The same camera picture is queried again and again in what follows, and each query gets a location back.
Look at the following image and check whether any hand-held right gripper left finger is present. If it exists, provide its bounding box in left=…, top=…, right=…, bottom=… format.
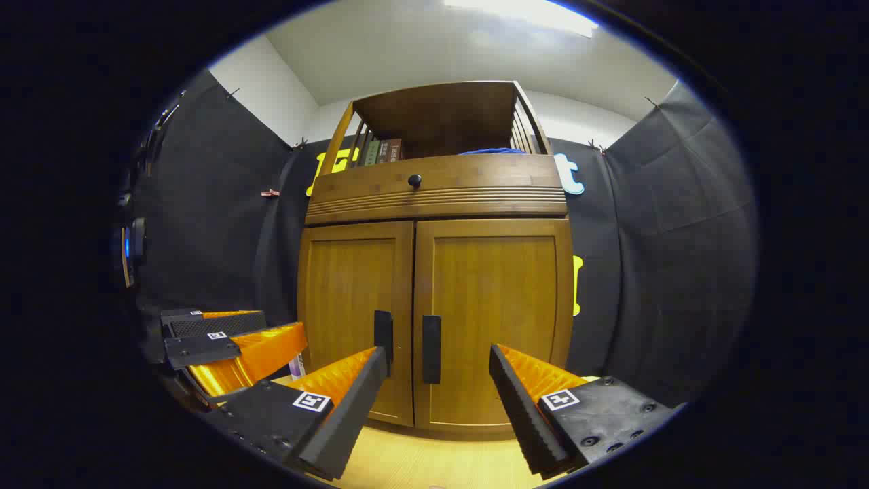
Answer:
left=200, top=346, right=391, bottom=482

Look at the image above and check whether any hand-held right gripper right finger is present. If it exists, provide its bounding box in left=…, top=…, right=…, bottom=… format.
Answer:
left=489, top=343, right=680, bottom=479

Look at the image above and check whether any black door handle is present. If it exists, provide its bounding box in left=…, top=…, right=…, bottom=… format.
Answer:
left=422, top=315, right=442, bottom=385
left=374, top=310, right=394, bottom=378

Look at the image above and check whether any wooden shoe cabinet door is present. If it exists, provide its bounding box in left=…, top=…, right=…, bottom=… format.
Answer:
left=299, top=221, right=415, bottom=427
left=414, top=217, right=574, bottom=435

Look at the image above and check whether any wooden double-door shoe cabinet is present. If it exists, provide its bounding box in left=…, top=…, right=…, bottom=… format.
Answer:
left=297, top=80, right=576, bottom=435

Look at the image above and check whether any wooden cabinet drawer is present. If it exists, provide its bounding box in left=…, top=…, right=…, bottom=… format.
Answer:
left=306, top=154, right=568, bottom=225

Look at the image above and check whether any black backdrop cloth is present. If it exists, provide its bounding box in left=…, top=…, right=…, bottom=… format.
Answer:
left=129, top=68, right=758, bottom=408

